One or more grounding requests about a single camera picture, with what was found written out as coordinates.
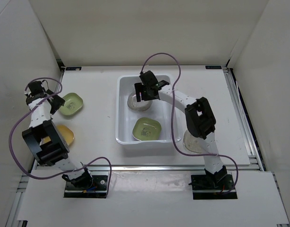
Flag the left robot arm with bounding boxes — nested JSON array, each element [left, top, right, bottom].
[[22, 80, 93, 189]]

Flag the green plate with panda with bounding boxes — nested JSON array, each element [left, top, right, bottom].
[[132, 117, 162, 141]]

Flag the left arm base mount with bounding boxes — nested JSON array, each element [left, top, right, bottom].
[[62, 171, 109, 199]]

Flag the clear plate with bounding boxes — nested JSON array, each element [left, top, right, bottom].
[[127, 92, 153, 112], [183, 130, 208, 154]]

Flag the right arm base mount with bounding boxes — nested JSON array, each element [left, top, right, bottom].
[[188, 174, 238, 200]]

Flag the yellow square plate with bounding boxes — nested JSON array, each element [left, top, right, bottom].
[[41, 124, 74, 146]]

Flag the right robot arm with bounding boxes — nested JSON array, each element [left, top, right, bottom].
[[134, 70, 227, 189]]

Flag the white plastic bin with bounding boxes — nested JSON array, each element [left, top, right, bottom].
[[115, 76, 172, 149]]

